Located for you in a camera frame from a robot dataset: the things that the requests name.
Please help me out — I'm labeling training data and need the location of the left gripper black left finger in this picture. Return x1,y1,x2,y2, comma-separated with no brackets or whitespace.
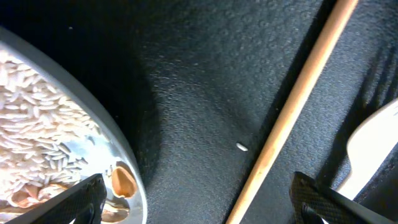
6,174,107,224

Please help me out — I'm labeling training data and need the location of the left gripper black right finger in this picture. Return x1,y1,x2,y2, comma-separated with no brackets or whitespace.
289,172,393,224

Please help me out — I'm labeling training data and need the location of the grey plate with food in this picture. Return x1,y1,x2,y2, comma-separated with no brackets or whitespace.
1,29,148,224

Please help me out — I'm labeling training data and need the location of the white plastic fork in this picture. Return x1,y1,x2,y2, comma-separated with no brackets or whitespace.
337,99,397,200

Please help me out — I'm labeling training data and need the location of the round black serving tray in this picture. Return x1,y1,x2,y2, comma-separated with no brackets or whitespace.
1,1,397,223

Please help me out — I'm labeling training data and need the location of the wooden chopstick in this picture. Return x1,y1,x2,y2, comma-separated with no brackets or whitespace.
226,0,358,224

